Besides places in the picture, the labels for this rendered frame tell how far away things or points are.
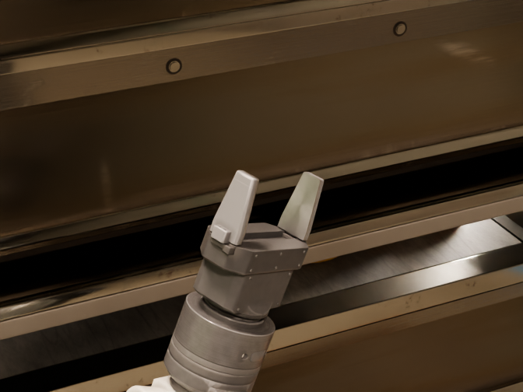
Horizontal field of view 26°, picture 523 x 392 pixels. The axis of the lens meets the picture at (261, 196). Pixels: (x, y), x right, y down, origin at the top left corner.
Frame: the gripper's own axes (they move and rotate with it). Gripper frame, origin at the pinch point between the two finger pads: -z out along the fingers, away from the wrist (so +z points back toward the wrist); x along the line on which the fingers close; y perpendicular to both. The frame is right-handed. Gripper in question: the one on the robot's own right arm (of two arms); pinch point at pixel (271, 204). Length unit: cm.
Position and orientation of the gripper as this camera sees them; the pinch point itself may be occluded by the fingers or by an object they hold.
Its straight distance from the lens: 102.7
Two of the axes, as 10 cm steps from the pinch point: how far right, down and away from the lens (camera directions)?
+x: -5.7, 0.1, -8.2
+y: -7.5, -4.1, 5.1
